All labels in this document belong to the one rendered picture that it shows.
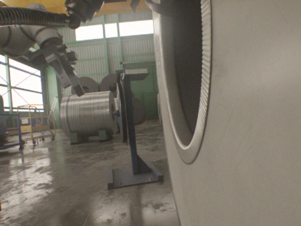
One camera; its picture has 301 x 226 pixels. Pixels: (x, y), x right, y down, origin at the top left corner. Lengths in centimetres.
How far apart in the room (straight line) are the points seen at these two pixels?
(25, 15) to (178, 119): 50
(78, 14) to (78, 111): 511
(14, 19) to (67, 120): 530
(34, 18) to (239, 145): 27
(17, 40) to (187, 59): 61
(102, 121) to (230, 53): 518
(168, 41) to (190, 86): 18
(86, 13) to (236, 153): 31
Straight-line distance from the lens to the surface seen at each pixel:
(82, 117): 543
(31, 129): 718
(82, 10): 38
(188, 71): 78
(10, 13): 28
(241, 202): 22
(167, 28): 77
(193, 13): 71
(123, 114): 179
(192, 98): 73
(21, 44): 90
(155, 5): 77
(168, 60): 77
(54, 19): 34
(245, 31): 18
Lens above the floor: 61
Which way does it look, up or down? 1 degrees down
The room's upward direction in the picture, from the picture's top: 5 degrees counter-clockwise
